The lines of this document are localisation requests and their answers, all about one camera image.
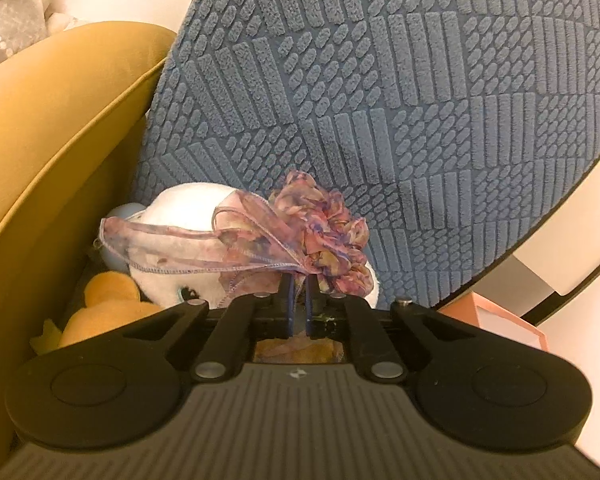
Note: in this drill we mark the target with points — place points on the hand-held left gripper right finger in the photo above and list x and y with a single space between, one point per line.
310 307

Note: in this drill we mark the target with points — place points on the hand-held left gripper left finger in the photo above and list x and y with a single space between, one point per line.
288 305

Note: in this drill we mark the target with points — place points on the floral chiffon hair scrunchie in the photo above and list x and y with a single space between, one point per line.
300 232

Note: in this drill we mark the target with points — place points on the white plush toy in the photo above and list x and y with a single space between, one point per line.
180 240

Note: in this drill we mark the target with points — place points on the pink box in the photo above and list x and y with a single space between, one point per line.
500 325

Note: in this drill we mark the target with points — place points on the orange plush toy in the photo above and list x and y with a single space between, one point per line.
97 310

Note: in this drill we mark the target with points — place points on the blue textured cushion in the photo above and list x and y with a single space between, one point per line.
380 125

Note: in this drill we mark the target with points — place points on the mustard yellow cushion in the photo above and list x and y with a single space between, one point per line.
50 200

